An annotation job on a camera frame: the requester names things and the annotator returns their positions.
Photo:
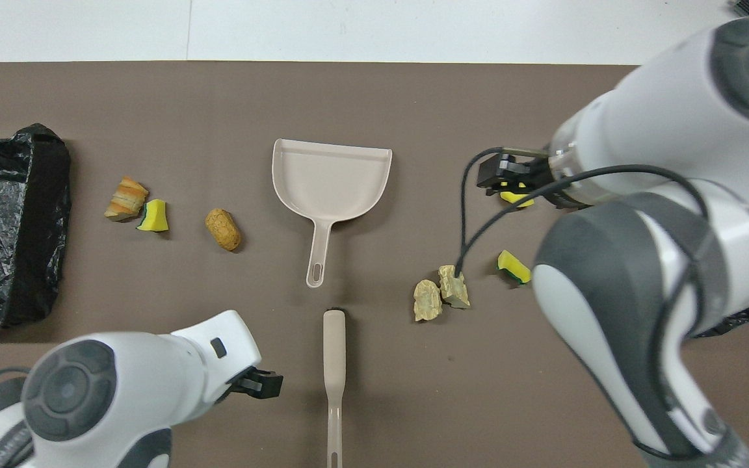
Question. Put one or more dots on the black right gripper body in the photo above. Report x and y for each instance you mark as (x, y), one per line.
(534, 175)

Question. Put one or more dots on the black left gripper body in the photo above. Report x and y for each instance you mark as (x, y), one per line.
(243, 383)

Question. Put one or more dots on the large yellow sponge chunk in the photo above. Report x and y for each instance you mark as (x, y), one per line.
(519, 200)

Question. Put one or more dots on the beige hand brush black bristles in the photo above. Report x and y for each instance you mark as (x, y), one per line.
(334, 351)

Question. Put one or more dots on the yellow green sponge wedge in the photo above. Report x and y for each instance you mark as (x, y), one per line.
(155, 218)
(514, 265)

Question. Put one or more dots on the tan rock piece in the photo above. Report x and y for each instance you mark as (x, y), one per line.
(454, 286)
(427, 300)

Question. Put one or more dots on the brown oval bread roll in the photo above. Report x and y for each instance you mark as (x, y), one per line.
(223, 229)

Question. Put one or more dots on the beige plastic dustpan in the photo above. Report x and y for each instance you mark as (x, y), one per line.
(329, 182)

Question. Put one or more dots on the striped orange bread piece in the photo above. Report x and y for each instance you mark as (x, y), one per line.
(126, 200)

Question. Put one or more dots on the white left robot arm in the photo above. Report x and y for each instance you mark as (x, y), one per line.
(140, 377)

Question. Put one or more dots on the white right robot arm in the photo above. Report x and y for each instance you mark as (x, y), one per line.
(660, 97)

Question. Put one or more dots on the brown table mat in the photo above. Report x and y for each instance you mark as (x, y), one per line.
(374, 104)

